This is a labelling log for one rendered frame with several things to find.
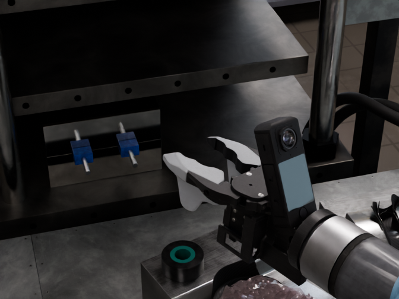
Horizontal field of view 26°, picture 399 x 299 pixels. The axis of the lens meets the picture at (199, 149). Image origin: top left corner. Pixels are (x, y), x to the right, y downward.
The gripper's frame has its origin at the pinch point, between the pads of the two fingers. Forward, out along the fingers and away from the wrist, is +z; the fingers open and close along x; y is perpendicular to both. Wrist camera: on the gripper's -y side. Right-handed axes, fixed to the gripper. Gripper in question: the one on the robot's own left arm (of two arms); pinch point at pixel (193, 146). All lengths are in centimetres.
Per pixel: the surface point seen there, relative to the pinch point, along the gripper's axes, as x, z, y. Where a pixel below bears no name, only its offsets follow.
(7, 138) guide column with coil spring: 24, 80, 46
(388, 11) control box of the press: 110, 47, 21
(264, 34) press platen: 89, 66, 30
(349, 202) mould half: 74, 23, 50
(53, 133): 36, 79, 47
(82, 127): 41, 76, 46
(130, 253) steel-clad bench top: 34, 48, 61
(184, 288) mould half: 27, 24, 51
